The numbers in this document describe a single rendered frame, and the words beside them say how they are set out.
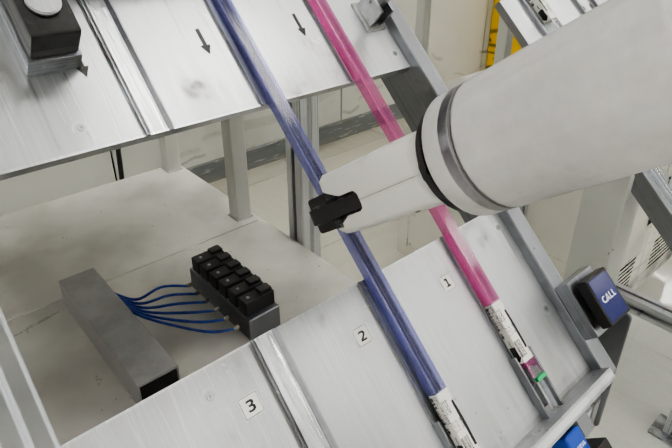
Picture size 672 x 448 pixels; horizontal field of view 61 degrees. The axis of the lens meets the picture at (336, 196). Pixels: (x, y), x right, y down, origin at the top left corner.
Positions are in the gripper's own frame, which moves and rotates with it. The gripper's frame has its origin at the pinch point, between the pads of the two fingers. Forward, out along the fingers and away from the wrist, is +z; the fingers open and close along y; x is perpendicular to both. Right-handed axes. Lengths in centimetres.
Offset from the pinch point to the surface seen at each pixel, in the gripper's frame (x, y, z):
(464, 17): -73, -257, 167
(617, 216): 16.4, -45.6, 3.5
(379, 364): 13.2, 3.1, -1.1
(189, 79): -15.2, 6.6, 3.7
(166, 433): 9.2, 20.2, -0.5
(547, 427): 25.0, -8.1, -4.9
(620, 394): 74, -97, 52
